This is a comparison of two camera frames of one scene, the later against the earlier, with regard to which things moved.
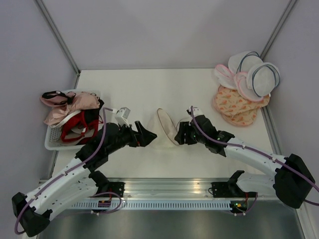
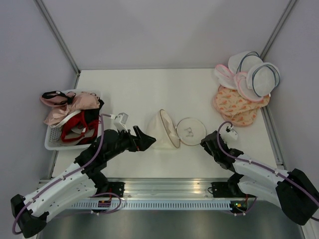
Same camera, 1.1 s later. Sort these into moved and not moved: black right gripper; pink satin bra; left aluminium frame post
Moved: black right gripper
Not moved: left aluminium frame post; pink satin bra
